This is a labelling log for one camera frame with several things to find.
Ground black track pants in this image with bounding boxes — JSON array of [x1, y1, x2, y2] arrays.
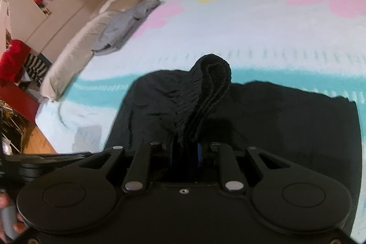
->
[[102, 53, 362, 236]]

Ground person's right hand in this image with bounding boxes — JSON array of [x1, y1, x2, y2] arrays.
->
[[1, 193, 27, 240]]

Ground beige pillow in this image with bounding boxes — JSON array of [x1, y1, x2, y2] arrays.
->
[[40, 11, 119, 102]]

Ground red cabinet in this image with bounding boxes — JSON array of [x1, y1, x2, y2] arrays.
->
[[0, 82, 39, 124]]

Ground folded grey pants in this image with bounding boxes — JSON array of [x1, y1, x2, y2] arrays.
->
[[91, 0, 161, 56]]

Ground black white striped cloth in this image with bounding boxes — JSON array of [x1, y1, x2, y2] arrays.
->
[[23, 53, 52, 87]]

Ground floral knit bed blanket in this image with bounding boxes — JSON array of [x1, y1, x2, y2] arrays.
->
[[35, 0, 366, 244]]

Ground red cloth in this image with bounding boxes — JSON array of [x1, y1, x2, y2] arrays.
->
[[0, 40, 31, 87]]

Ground metal wire rack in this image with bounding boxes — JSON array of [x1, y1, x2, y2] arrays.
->
[[1, 100, 29, 156]]

